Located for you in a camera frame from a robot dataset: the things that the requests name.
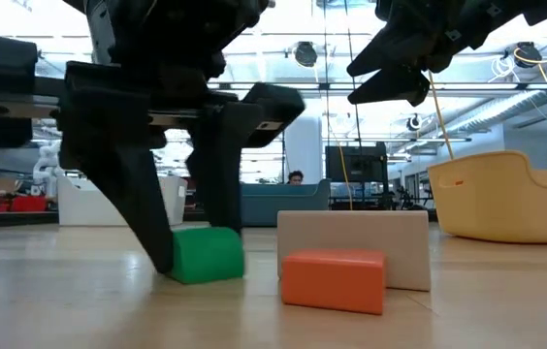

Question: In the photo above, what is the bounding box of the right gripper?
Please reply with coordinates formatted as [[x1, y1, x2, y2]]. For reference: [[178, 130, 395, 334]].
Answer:
[[346, 0, 547, 109]]

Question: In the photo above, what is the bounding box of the large green rounded block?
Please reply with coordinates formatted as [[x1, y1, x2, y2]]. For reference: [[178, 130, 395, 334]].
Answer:
[[169, 226, 246, 286]]

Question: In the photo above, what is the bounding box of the white plastic bin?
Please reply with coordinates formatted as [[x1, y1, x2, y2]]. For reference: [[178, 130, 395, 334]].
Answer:
[[57, 174, 189, 228]]

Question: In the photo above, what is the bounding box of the blue-grey plastic bin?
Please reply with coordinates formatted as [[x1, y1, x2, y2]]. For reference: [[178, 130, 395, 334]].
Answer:
[[240, 177, 332, 228]]

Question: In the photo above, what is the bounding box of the white robot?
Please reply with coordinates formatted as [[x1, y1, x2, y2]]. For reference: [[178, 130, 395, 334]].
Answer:
[[33, 140, 64, 198]]

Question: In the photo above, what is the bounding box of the long ceiling light strip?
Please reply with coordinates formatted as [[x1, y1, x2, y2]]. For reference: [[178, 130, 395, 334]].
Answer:
[[208, 81, 547, 92]]

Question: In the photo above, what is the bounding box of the white pillar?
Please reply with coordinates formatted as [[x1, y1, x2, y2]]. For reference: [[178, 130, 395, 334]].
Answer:
[[284, 115, 325, 184]]

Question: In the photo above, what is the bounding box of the red crate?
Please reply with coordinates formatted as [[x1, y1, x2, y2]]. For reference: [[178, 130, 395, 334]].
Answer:
[[9, 194, 49, 213]]

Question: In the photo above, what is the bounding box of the black monitor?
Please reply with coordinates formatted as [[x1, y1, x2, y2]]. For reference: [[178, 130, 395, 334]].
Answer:
[[324, 143, 390, 185]]

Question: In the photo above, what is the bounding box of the large beige block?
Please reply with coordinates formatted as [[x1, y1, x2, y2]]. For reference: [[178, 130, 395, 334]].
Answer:
[[276, 209, 433, 293]]

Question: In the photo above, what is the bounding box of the orange rectangular block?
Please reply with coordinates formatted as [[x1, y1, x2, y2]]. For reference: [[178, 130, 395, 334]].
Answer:
[[280, 248, 387, 317]]

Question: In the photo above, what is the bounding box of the yellow plastic bin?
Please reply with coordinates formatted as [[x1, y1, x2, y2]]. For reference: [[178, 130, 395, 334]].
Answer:
[[427, 149, 547, 244]]

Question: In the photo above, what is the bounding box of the black hanging cable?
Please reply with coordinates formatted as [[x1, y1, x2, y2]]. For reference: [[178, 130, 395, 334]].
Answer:
[[342, 0, 363, 148]]

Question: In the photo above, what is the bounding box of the black ceiling cable reel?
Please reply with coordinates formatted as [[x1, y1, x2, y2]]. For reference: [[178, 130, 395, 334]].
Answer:
[[293, 41, 318, 69], [404, 112, 424, 133], [514, 41, 543, 69]]

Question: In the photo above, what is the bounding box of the yellow hanging cable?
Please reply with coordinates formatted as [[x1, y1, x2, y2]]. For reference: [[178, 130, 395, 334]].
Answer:
[[426, 72, 455, 160]]

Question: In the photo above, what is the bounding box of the white coiled cable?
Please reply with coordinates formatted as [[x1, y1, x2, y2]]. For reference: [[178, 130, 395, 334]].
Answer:
[[490, 55, 515, 83]]

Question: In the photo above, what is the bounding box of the silver ventilation duct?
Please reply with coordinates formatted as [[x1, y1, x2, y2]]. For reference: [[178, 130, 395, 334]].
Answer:
[[440, 67, 547, 140]]

